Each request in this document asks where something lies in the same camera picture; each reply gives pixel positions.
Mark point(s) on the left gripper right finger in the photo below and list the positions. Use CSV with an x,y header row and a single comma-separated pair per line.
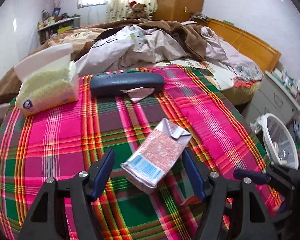
x,y
197,173

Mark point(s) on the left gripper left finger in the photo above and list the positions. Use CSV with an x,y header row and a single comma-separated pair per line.
x,y
99,173

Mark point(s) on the pink white milk carton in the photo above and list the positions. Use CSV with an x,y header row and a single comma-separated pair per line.
x,y
154,158

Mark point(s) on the white mesh trash bin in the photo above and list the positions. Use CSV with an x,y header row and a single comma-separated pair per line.
x,y
279,144

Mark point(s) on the plaid pink green blanket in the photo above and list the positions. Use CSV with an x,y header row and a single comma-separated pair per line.
x,y
65,140

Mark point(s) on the dark blue glasses case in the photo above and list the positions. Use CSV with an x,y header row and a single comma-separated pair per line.
x,y
114,84

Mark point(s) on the floral bed sheet mattress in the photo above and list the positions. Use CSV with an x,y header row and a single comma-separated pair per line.
x,y
237,90

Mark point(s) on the grey bedside drawer cabinet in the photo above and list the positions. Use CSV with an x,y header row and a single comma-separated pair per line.
x,y
271,97

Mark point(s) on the green tissue pack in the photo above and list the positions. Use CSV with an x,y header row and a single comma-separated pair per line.
x,y
48,79

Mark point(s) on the pale pink duvet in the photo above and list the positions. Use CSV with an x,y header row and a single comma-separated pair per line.
x,y
133,44

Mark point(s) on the wooden headboard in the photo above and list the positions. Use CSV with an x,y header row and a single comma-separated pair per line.
x,y
247,44

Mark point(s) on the brown teddy bear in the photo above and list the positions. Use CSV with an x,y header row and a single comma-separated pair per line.
x,y
139,11

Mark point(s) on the cluttered wall shelf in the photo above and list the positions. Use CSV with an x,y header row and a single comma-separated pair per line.
x,y
54,25

